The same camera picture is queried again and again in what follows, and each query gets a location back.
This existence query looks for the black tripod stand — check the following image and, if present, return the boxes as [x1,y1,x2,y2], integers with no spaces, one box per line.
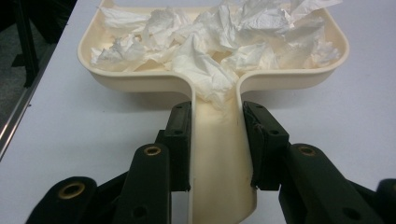
[11,0,41,89]

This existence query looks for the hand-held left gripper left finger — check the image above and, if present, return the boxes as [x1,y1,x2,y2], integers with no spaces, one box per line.
[154,100,192,192]

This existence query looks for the pile of white paper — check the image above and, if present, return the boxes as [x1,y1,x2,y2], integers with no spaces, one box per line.
[90,0,344,110]

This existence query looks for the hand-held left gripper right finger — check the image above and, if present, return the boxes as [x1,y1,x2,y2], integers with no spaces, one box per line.
[242,100,291,191]

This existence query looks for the cream plastic dustpan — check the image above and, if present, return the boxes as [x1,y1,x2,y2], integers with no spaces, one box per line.
[77,0,350,224]

